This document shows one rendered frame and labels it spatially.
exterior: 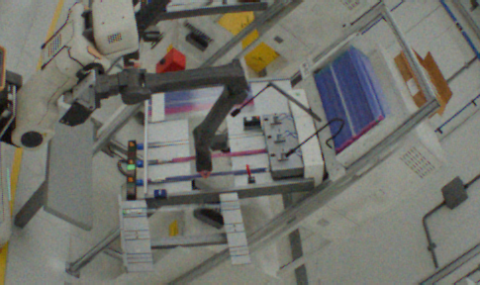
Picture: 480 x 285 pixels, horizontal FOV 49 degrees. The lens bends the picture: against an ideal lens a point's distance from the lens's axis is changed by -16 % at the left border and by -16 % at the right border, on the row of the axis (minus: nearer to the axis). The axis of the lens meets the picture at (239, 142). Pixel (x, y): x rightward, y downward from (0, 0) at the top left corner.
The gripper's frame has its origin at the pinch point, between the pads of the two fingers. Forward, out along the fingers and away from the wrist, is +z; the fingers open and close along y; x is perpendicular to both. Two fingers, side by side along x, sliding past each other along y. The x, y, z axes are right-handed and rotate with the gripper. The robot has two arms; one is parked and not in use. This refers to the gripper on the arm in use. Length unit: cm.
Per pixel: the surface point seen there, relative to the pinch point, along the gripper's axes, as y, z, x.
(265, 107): 39.3, 1.2, -30.0
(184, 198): -10.2, 1.8, 9.6
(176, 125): 33.3, 1.2, 11.8
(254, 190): -10.0, 1.3, -19.6
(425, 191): 61, 111, -143
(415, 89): 31, -10, -105
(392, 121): -11, -32, -76
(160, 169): 6.3, 0.9, 19.4
